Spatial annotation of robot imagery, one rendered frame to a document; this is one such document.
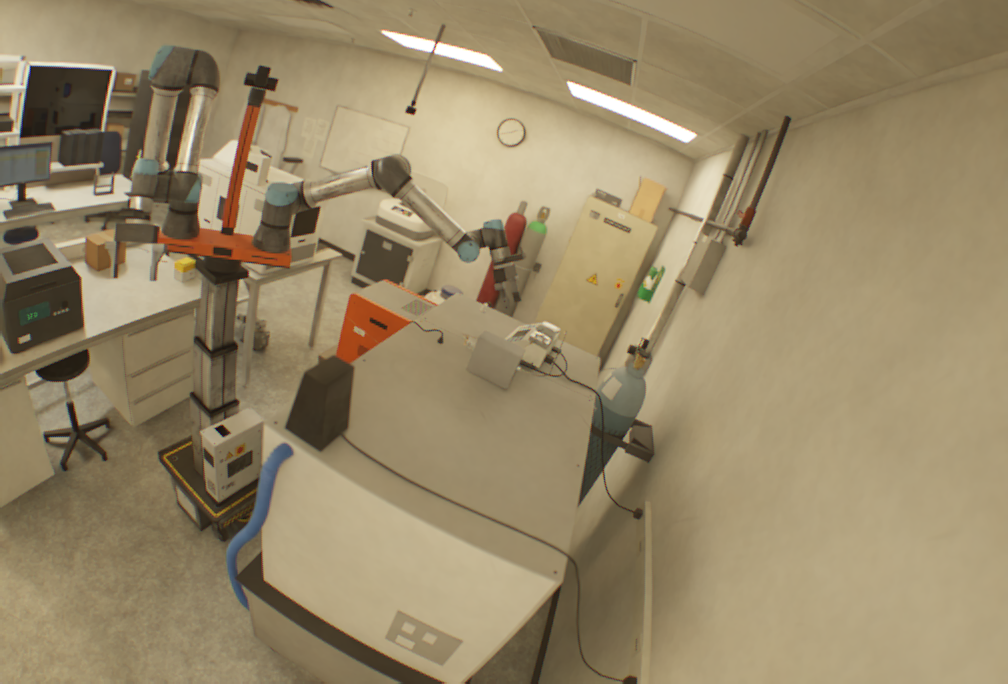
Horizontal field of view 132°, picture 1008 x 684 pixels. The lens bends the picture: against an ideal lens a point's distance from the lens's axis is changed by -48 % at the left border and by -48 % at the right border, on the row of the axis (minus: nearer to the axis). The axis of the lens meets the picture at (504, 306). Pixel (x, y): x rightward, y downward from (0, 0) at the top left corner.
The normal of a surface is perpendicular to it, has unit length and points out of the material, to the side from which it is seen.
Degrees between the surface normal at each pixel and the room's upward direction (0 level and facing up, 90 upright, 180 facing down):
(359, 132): 90
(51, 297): 90
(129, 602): 0
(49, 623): 0
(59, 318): 90
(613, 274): 90
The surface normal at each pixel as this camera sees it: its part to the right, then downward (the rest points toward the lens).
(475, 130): -0.25, 0.25
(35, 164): 0.92, 0.35
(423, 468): 0.35, -0.88
